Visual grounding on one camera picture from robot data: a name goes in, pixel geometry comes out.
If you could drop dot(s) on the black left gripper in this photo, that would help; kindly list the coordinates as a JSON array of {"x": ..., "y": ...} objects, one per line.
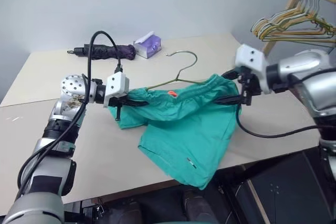
[{"x": 119, "y": 111}]

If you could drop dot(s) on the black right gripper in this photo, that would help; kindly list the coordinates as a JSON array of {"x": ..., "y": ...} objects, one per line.
[{"x": 250, "y": 86}]

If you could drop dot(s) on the green shorts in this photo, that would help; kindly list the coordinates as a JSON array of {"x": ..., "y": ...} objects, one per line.
[{"x": 183, "y": 140}]

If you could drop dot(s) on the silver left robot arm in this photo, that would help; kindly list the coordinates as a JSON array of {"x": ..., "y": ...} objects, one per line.
[{"x": 39, "y": 203}]

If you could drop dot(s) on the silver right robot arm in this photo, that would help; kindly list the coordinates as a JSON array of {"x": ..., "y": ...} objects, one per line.
[{"x": 302, "y": 61}]

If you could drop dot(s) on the purple tissue box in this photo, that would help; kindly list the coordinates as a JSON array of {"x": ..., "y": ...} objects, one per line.
[{"x": 149, "y": 48}]

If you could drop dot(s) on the folded dark purple umbrella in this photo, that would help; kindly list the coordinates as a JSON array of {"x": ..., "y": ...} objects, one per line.
[{"x": 105, "y": 51}]

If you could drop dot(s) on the clothes hangers on rack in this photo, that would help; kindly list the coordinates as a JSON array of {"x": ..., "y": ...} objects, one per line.
[{"x": 294, "y": 33}]

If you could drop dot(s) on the dark rounded shape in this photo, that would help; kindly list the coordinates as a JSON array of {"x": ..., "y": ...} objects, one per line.
[
  {"x": 199, "y": 205},
  {"x": 147, "y": 208}
]

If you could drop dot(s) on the light wooden strip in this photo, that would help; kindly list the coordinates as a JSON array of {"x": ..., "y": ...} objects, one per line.
[{"x": 258, "y": 203}]

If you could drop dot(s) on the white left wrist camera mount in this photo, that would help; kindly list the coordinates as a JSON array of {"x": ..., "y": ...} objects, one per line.
[{"x": 116, "y": 85}]

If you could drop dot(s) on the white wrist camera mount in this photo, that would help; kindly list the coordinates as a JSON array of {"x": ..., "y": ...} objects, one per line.
[
  {"x": 252, "y": 58},
  {"x": 116, "y": 85}
]

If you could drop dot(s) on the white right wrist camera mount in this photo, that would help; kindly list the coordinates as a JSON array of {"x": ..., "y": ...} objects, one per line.
[{"x": 252, "y": 58}]

